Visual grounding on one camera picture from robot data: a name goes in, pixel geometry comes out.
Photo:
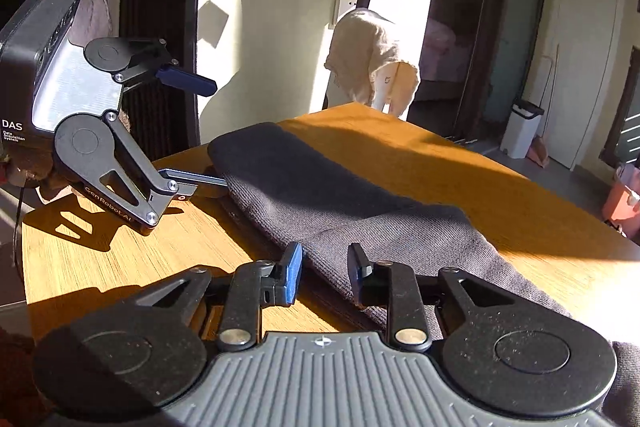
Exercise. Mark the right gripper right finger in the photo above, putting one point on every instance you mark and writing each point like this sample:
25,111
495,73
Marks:
499,350

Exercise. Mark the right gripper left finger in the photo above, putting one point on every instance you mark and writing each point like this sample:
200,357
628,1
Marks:
146,351

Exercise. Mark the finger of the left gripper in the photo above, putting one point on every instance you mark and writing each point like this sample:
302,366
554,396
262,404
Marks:
100,159
133,62

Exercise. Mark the dark knitted garment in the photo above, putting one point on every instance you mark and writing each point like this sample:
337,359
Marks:
289,192

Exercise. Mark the pink plastic bucket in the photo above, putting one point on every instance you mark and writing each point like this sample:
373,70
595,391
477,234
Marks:
621,208

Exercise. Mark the white trash bin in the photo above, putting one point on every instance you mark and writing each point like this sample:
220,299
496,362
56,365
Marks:
522,126

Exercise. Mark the beige cloth on chair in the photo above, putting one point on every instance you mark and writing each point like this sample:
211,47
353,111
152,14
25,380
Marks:
370,65

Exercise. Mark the pink bed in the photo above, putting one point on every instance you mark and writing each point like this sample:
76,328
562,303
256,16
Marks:
445,55

